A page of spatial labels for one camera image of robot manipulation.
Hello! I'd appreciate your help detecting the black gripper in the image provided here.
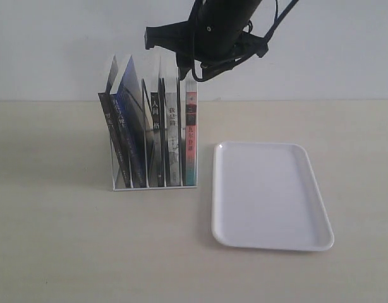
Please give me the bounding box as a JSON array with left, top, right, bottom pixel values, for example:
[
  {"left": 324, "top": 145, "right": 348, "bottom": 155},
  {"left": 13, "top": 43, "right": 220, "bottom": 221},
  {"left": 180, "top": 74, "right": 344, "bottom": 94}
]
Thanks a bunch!
[{"left": 144, "top": 21, "right": 269, "bottom": 81}]

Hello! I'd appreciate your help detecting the grey white spine book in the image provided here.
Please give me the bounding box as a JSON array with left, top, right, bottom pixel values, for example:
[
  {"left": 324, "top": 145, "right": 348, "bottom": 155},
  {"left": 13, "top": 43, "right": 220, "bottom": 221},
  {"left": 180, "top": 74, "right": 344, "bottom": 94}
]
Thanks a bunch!
[{"left": 164, "top": 57, "right": 181, "bottom": 187}]

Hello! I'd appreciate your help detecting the black spine book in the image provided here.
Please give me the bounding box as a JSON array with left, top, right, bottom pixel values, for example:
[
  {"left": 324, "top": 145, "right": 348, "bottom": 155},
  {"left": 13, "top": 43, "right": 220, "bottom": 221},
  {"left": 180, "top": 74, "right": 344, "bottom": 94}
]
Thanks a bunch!
[{"left": 149, "top": 53, "right": 166, "bottom": 187}]

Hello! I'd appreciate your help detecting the clear acrylic book rack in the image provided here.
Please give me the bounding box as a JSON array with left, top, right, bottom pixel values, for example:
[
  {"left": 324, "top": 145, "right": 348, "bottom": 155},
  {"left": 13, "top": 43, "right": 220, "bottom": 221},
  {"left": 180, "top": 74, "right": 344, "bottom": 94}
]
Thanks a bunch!
[{"left": 109, "top": 58, "right": 198, "bottom": 191}]

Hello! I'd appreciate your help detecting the dark brown spine book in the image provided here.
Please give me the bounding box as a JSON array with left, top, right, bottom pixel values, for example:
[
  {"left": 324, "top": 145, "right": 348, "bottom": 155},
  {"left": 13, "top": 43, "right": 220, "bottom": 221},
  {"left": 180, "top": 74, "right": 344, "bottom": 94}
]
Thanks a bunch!
[{"left": 98, "top": 55, "right": 131, "bottom": 188}]

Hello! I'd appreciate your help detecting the pink teal spine book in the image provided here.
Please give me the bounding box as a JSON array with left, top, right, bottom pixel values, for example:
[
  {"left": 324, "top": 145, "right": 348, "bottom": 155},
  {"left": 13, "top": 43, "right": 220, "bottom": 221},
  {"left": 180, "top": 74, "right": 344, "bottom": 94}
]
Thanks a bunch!
[{"left": 185, "top": 76, "right": 198, "bottom": 186}]

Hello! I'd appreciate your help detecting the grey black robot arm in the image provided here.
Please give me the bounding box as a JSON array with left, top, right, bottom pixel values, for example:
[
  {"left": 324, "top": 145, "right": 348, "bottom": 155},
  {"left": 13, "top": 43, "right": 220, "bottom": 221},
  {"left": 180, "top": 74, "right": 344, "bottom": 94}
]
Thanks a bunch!
[{"left": 144, "top": 0, "right": 269, "bottom": 82}]

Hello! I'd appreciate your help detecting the blue moon cover book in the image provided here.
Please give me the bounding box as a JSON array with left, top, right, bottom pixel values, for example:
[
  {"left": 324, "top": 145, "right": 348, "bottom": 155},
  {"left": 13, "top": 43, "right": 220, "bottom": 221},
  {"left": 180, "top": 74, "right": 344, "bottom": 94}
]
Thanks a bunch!
[{"left": 110, "top": 54, "right": 146, "bottom": 188}]

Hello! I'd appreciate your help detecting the white plastic tray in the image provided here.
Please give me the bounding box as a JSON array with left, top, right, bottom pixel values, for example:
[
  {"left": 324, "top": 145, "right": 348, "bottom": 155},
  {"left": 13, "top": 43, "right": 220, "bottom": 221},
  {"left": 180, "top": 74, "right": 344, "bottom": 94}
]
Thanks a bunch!
[{"left": 211, "top": 141, "right": 334, "bottom": 252}]

